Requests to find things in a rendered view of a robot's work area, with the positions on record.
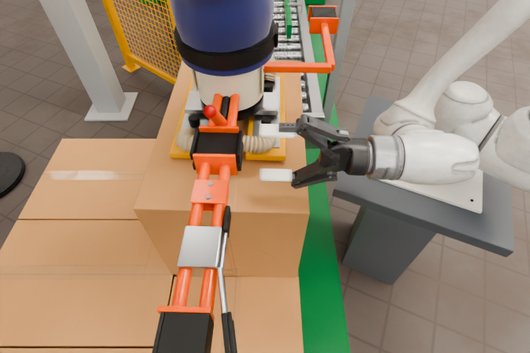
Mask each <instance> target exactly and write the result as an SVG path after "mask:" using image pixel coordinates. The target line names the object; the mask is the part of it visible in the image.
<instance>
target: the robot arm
mask: <svg viewBox="0 0 530 353"><path fill-rule="evenodd" d="M529 19H530V0H498V1H497V2H496V3H495V5H494V6H493V7H492V8H491V9H490V10H489V11H488V12H487V13H486V14H485V15H484V16H483V17H482V18H481V19H480V20H479V21H478V22H476V23H475V24H474V25H473V26H472V27H471V28H470V29H469V30H468V31H467V32H466V33H465V34H464V35H463V36H462V37H461V38H460V39H459V40H458V41H457V42H456V43H455V44H454V45H453V46H452V47H451V48H450V49H449V50H448V51H447V52H446V53H445V54H444V55H443V56H442V57H441V58H440V59H439V60H438V61H437V62H436V63H435V64H434V65H433V66H432V68H431V69H430V70H429V71H428V72H427V73H426V74H425V75H424V77H423V78H422V79H421V80H420V82H419V83H418V84H417V85H416V86H415V87H414V89H413V90H412V91H411V93H410V94H409V95H408V96H407V97H405V98H404V99H402V100H398V101H395V102H394V104H393V105H392V106H391V107H390V108H389V109H388V110H386V111H385V112H383V113H381V114H380V115H379V116H378V117H377V118H376V120H375V123H374V124H373V129H372V134H373V135H370V136H369V137H368V138H367V139H365V138H349V132H348V129H347V128H339V127H335V126H333V125H332V124H328V123H326V122H324V121H321V120H319V119H316V118H314V117H311V116H309V115H307V114H304V113H303V114H301V116H300V118H297V119H296V123H288V122H281V123H279V124H260V125H259V137H271V138H297V134H298V135H299V136H301V137H303V138H304V139H306V140H307V141H308V142H310V143H312V144H313V145H315V146H316V147H318V148H319V149H320V154H319V158H317V159H316V161H315V162H313V163H312V164H309V165H306V166H305V167H303V168H301V169H298V170H296V171H294V172H292V170H291V169H260V170H259V180H260V181H277V182H290V183H291V186H292V187H293V188H295V189H298V188H303V187H307V186H310V185H313V184H319V183H322V182H326V181H336V180H338V175H337V172H339V171H344V172H346V173H347V174H348V175H352V176H364V175H366V177H367V178H368V179H371V180H401V181H404V182H407V183H410V184H427V185H439V184H454V183H458V182H462V181H465V180H469V179H471V178H472V177H473V176H474V175H475V173H476V171H477V169H480V170H482V171H483V172H485V173H487V174H488V175H490V176H492V177H494V178H496V179H498V180H500V181H502V182H504V183H506V184H509V185H511V186H513V187H515V188H519V189H521V190H523V191H528V192H530V106H526V107H523V108H520V109H519V110H517V111H516V112H514V113H513V114H512V115H510V116H509V117H506V116H503V115H501V114H500V113H499V112H498V111H497V110H496V109H495V108H494V107H493V106H494V103H493V101H492V99H491V96H490V95H489V94H488V92H487V91H485V90H484V89H483V88H482V87H481V86H479V85H477V84H474V83H471V82H468V81H457V82H454V81H455V80H456V79H457V78H458V77H459V76H460V75H461V74H462V73H464V72H465V71H466V70H467V69H469V68H470V67H471V66H473V65H474V64H475V63H477V62H478V60H480V59H481V58H482V57H484V56H485V55H486V54H488V53H489V52H490V51H491V50H493V49H494V48H495V47H496V46H497V45H498V44H499V43H501V42H502V41H503V40H505V39H506V38H507V37H509V36H510V35H511V34H513V33H514V32H515V31H516V30H517V29H518V28H519V27H521V26H522V25H523V24H524V23H525V22H527V21H528V20H529ZM452 82H453V83H452ZM500 115H501V116H500ZM323 136H324V137H323ZM328 138H330V139H333V140H335V141H332V140H330V139H328ZM299 182H300V183H299Z"/></svg>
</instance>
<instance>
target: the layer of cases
mask: <svg viewBox="0 0 530 353"><path fill-rule="evenodd" d="M155 141H156V139H62V141H61V142H60V143H59V145H58V148H57V149H56V151H55V152H54V155H53V156H52V158H51V160H50V162H49V163H48V165H47V167H46V169H45V170H44V172H43V175H42V176H41V177H40V179H39V182H38V184H37V185H36V186H35V189H34V191H33V192H32V194H31V196H30V198H29V199H28V201H27V203H26V205H25V206H24V209H23V210H22V212H21V214H20V216H19V218H18V219H19V220H17V221H16V223H15V225H14V226H13V228H12V230H11V232H10V234H9V235H8V237H7V239H6V241H5V243H4V244H3V246H2V248H1V250H0V353H152V349H153V346H154V342H155V335H156V332H157V328H158V324H159V317H160V314H159V313H158V312H157V308H158V306H171V304H172V300H173V296H174V289H175V284H176V280H177V274H171V273H170V271H169V270H168V268H167V266H166V264H165V262H164V261H163V260H162V257H161V256H160V254H159V253H158V251H157V249H156V248H155V245H154V244H153V243H152V241H151V239H150V237H149V235H148V234H147V232H146V230H145V229H144V227H143V226H142V224H141V222H140V220H139V218H138V217H137V215H136V213H135V212H134V210H133V207H134V204H135V201H136V197H137V195H138V192H139V190H140V185H141V183H142V180H143V178H144V174H145V172H146V169H147V165H148V163H149V160H150V157H151V153H152V151H153V148H154V145H155ZM298 274H299V273H298V272H297V277H296V278H288V277H237V276H224V277H225V284H226V298H227V305H228V312H231V314H232V320H233V321H234V328H235V335H236V342H237V353H304V347H303V334H302V322H301V309H300V286H299V277H298ZM213 314H214V316H215V321H214V330H213V337H212V344H211V353H225V348H224V340H223V331H222V316H221V314H222V312H221V303H220V295H219V287H218V278H217V285H216V292H215V304H214V310H213Z"/></svg>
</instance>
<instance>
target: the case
mask: <svg viewBox="0 0 530 353"><path fill-rule="evenodd" d="M277 74H284V75H285V112H286V122H288V123H296V119H297V118H300V116H301V114H303V106H302V94H301V82H300V73H299V72H277ZM191 78H192V71H191V68H189V67H188V66H187V65H186V64H185V63H184V62H182V64H181V68H180V71H179V73H178V76H177V80H176V83H175V85H174V89H173V92H172V95H171V97H170V101H169V104H168V106H167V109H166V112H165V115H164V118H163V120H162V124H161V127H160V129H159V134H158V136H157V139H156V141H155V145H154V148H153V151H152V153H151V157H150V160H149V163H148V165H147V169H146V172H145V174H144V178H143V180H142V183H141V185H140V190H139V192H138V195H137V197H136V201H135V204H134V207H133V210H134V212H135V213H136V215H137V217H138V218H139V220H140V222H141V224H142V226H143V227H144V229H145V230H146V232H147V234H148V235H149V237H150V239H151V241H152V243H153V244H154V245H155V248H156V249H157V251H158V253H159V254H160V256H161V257H162V260H163V261H164V262H165V264H166V266H167V268H168V270H169V271H170V273H171V274H178V267H177V262H178V258H179V254H180V249H181V243H182V239H183V235H184V230H185V226H188V220H189V215H190V211H191V207H192V204H191V203H190V201H191V197H192V190H193V186H194V182H195V180H197V177H198V174H197V172H196V170H194V169H193V166H192V163H193V160H191V158H171V157H170V149H171V147H172V143H173V141H174V136H175V132H176V130H177V125H178V122H179V119H180V116H181V111H182V108H183V105H184V102H185V97H186V95H187V91H188V87H189V84H190V81H191ZM245 153H246V152H244V151H243V158H242V167H241V171H237V175H230V182H229V189H230V192H229V198H228V205H227V206H230V209H231V222H230V236H229V238H227V245H226V256H225V263H224V270H223V274H224V276H237V277H288V278H296V277H297V272H298V268H299V264H300V257H301V252H302V248H303V244H304V238H305V233H306V229H307V225H308V218H309V214H310V213H309V201H308V186H307V187H303V188H298V189H295V188H293V187H292V186H291V183H290V182H277V181H260V180H259V170H260V169H291V170H292V172H294V171H296V170H298V169H301V168H303V167H305V166H306V154H305V141H304V138H303V137H301V136H299V135H298V134H297V138H286V159H285V161H268V160H247V159H246V157H245Z"/></svg>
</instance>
